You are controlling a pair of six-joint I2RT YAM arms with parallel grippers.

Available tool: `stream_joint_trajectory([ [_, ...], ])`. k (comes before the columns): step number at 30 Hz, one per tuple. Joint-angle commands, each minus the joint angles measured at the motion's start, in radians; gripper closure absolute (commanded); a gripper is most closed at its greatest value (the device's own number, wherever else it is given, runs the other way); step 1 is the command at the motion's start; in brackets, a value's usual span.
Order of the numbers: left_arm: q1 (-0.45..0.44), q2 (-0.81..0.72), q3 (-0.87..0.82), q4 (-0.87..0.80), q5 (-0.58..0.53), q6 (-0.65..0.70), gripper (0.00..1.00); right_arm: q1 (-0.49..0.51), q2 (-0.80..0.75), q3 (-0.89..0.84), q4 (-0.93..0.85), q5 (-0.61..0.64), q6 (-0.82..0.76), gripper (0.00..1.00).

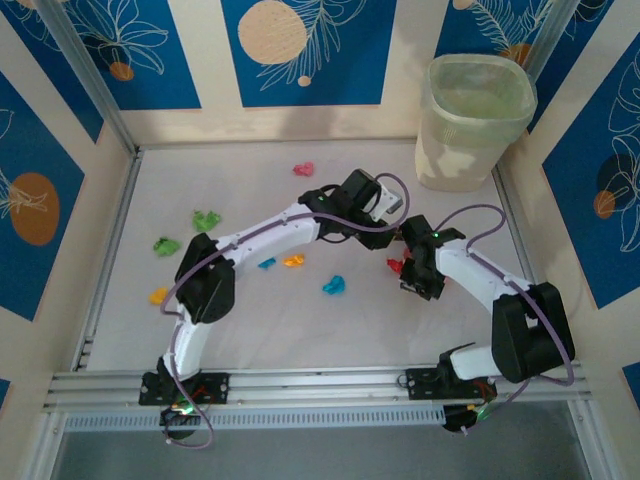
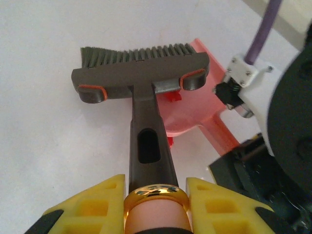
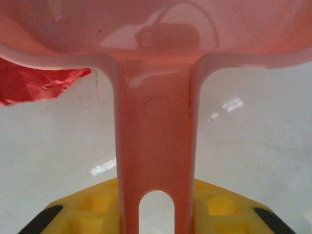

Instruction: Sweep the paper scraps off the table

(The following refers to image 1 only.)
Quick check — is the green paper scrap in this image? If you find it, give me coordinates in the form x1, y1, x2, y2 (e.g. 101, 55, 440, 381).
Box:
153, 236, 182, 258
192, 209, 224, 233

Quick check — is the beige waste bin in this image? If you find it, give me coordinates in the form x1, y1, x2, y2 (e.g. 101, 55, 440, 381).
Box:
414, 53, 538, 193

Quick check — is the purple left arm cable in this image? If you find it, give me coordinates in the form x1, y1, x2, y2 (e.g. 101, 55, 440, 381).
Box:
159, 172, 414, 449

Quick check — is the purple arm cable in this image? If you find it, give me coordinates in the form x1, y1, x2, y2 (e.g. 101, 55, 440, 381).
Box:
159, 172, 414, 449
434, 203, 576, 436

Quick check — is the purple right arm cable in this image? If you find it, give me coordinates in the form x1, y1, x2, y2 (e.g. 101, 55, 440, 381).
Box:
434, 203, 576, 436

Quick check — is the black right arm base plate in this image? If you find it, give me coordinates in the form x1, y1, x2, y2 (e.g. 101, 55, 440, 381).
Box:
404, 368, 499, 403

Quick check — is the aluminium mounting rail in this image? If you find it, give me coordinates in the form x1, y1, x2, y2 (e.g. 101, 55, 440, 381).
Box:
42, 362, 586, 414

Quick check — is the grey slotted cable duct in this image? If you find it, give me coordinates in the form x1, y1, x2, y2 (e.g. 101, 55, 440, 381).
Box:
62, 404, 446, 432

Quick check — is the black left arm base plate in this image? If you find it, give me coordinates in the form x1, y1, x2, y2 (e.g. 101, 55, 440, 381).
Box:
138, 369, 231, 406

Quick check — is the aluminium corner post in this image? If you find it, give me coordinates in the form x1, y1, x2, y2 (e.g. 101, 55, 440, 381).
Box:
34, 0, 141, 156
522, 0, 581, 81

